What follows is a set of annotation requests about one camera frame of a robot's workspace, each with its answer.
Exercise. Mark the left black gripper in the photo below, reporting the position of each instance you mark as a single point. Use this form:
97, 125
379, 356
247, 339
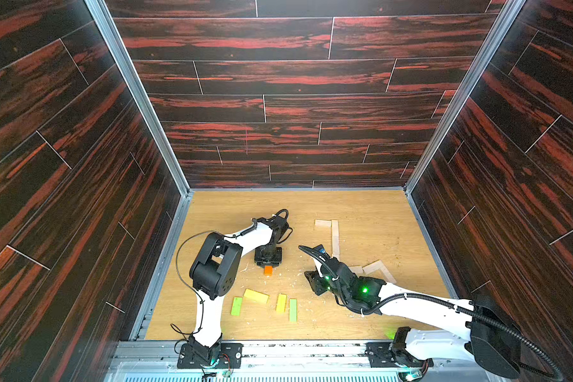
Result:
276, 261

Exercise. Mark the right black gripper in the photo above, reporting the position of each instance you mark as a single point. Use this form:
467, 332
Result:
327, 273

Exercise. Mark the natural wood block short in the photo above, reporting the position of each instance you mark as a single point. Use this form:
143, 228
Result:
357, 270

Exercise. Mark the yellow block small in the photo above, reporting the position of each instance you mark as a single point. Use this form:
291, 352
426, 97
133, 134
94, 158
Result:
281, 304

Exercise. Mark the natural wood block printed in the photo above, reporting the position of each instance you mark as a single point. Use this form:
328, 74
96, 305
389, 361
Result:
323, 223

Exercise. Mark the natural wood block long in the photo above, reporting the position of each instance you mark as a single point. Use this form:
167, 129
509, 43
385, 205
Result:
335, 239

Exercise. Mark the light green block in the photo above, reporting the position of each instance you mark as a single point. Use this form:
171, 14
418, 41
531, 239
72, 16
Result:
237, 306
293, 310

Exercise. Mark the natural wood block angled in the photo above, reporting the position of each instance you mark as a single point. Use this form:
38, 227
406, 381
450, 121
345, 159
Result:
373, 267

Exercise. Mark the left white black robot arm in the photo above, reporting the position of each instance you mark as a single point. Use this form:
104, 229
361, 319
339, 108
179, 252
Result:
213, 274

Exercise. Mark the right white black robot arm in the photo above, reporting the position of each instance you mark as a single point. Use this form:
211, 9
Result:
465, 330

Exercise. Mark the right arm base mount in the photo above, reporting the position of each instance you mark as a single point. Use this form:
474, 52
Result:
387, 355

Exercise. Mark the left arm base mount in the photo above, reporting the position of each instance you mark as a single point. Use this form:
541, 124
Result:
222, 355

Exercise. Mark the front aluminium rail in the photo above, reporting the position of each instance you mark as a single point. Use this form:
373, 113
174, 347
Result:
342, 360

